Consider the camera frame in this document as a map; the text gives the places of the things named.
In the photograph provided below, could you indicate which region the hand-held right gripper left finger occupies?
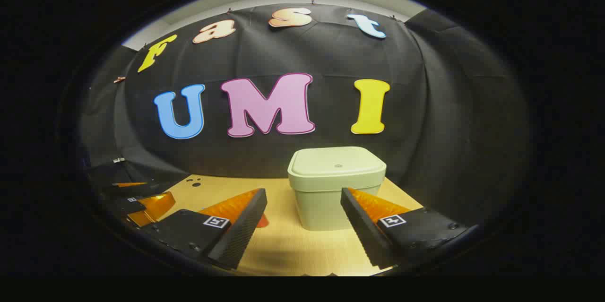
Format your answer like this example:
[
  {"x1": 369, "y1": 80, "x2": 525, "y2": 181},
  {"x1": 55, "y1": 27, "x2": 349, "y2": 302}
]
[{"x1": 140, "y1": 188, "x2": 268, "y2": 270}]

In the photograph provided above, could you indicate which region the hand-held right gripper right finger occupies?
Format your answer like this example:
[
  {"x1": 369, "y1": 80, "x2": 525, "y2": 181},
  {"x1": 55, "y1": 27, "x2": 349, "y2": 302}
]
[{"x1": 340, "y1": 187, "x2": 480, "y2": 268}]

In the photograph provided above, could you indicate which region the pale green desktop garbage bin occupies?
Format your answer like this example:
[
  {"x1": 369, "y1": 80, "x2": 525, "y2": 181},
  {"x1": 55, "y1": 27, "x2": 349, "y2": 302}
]
[{"x1": 287, "y1": 146, "x2": 387, "y2": 232}]

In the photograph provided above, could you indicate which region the wooden desktop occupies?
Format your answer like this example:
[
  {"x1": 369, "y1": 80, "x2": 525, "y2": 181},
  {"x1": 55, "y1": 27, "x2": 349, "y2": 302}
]
[{"x1": 156, "y1": 173, "x2": 426, "y2": 277}]

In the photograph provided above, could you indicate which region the black backdrop cloth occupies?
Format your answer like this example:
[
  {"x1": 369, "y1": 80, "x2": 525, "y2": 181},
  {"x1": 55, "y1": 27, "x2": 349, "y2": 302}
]
[{"x1": 78, "y1": 3, "x2": 532, "y2": 227}]

